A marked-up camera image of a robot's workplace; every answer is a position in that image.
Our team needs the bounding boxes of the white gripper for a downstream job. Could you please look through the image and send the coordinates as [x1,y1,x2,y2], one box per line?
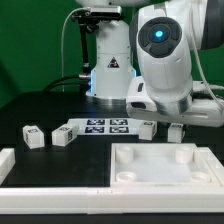
[126,76,224,127]

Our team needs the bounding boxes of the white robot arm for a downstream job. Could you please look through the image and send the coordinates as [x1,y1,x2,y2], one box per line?
[75,0,224,127]

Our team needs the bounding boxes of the AprilTag marker sheet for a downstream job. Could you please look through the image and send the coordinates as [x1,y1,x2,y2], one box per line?
[68,118,142,135]

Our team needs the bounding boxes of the white U-shaped obstacle fence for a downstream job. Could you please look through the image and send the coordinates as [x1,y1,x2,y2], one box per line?
[0,148,224,214]

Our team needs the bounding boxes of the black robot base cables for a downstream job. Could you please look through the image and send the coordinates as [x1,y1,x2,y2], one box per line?
[42,73,92,93]

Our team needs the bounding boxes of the black camera on stand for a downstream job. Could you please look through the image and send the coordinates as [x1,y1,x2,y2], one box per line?
[71,6,123,74]

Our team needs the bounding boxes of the white camera cable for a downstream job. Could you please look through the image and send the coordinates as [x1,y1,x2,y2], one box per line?
[60,7,88,93]

